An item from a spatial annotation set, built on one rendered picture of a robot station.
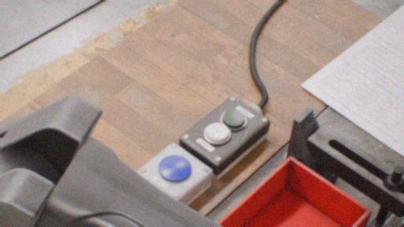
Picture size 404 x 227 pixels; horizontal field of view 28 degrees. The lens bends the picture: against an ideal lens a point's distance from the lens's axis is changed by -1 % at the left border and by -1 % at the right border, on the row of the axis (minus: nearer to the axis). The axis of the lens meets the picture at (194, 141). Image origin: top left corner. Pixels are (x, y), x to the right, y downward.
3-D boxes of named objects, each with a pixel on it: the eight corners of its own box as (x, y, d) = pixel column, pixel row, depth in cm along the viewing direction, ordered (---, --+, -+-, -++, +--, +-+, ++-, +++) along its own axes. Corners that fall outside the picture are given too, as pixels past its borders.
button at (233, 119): (217, 128, 105) (218, 117, 104) (231, 116, 107) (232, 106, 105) (233, 139, 104) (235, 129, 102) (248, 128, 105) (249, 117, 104)
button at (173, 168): (151, 176, 99) (151, 166, 98) (173, 158, 101) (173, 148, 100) (175, 194, 98) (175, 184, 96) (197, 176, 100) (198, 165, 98)
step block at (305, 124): (284, 165, 104) (293, 118, 97) (297, 153, 105) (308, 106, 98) (324, 193, 101) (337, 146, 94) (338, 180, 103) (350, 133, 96)
